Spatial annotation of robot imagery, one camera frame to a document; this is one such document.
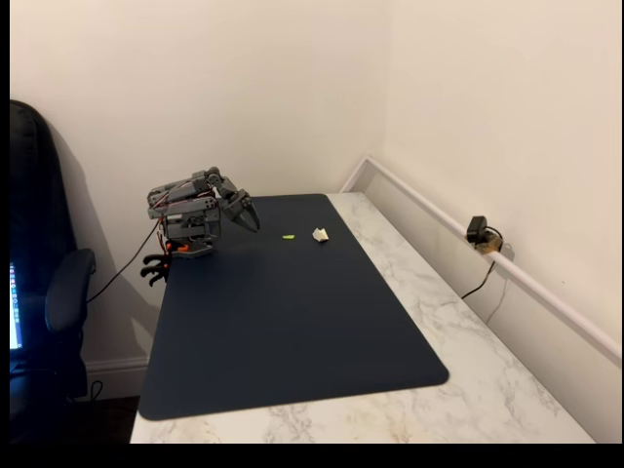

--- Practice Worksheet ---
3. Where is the dark blue desk mat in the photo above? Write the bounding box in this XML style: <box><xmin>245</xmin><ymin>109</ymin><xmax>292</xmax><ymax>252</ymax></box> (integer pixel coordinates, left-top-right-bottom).
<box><xmin>137</xmin><ymin>193</ymin><xmax>449</xmax><ymax>421</ymax></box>

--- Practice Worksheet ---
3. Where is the black clamp with orange tips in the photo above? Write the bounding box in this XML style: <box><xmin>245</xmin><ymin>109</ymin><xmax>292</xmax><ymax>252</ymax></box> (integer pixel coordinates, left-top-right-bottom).
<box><xmin>139</xmin><ymin>241</ymin><xmax>175</xmax><ymax>289</ymax></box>

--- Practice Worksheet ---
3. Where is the white baseboard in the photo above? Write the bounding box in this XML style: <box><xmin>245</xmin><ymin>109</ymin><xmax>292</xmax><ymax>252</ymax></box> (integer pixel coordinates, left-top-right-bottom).
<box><xmin>84</xmin><ymin>355</ymin><xmax>150</xmax><ymax>402</ymax></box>

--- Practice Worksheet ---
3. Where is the black office chair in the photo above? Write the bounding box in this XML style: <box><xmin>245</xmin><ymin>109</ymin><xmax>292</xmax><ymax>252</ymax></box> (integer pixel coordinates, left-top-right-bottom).
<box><xmin>9</xmin><ymin>99</ymin><xmax>98</xmax><ymax>443</ymax></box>

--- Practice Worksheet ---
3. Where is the black webcam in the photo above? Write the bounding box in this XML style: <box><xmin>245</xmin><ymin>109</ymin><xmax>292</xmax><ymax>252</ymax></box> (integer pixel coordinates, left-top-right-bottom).
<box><xmin>466</xmin><ymin>214</ymin><xmax>488</xmax><ymax>244</ymax></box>

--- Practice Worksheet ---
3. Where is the laptop screen edge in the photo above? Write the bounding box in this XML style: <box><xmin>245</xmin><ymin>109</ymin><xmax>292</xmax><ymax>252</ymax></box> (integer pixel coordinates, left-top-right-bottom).
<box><xmin>9</xmin><ymin>261</ymin><xmax>24</xmax><ymax>351</ymax></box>

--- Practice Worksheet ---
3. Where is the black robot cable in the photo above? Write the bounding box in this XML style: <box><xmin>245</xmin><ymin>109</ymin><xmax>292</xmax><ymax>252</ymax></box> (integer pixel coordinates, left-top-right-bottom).
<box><xmin>86</xmin><ymin>219</ymin><xmax>163</xmax><ymax>304</ymax></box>

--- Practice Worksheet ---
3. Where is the black cable on floor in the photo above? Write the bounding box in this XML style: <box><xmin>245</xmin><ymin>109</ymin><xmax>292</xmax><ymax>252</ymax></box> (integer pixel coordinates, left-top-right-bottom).
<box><xmin>72</xmin><ymin>378</ymin><xmax>104</xmax><ymax>404</ymax></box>

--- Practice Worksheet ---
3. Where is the black webcam cable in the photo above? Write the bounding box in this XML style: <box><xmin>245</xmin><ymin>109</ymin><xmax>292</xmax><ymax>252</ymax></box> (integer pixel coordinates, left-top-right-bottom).
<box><xmin>460</xmin><ymin>259</ymin><xmax>497</xmax><ymax>300</ymax></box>

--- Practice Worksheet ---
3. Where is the brown webcam mount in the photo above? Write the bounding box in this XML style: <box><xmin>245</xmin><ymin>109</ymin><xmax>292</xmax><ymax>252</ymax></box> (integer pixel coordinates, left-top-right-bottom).
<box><xmin>474</xmin><ymin>235</ymin><xmax>504</xmax><ymax>256</ymax></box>

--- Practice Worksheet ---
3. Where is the white wall ledge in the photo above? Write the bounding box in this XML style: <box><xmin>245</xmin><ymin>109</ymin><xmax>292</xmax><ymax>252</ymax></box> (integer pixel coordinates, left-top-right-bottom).
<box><xmin>339</xmin><ymin>155</ymin><xmax>623</xmax><ymax>363</ymax></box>

